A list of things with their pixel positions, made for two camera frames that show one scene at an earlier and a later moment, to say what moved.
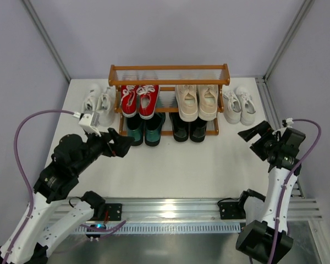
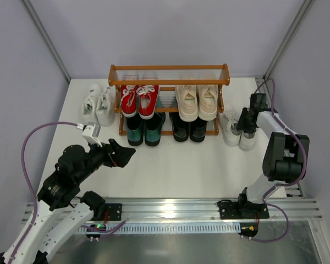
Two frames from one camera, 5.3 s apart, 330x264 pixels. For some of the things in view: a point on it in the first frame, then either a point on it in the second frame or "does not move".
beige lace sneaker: [208, 98] does not move
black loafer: [180, 128] does not move
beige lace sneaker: [186, 96] does not move
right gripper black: [263, 143] to [247, 121]
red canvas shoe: [148, 100] does not move
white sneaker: [232, 107] to [228, 124]
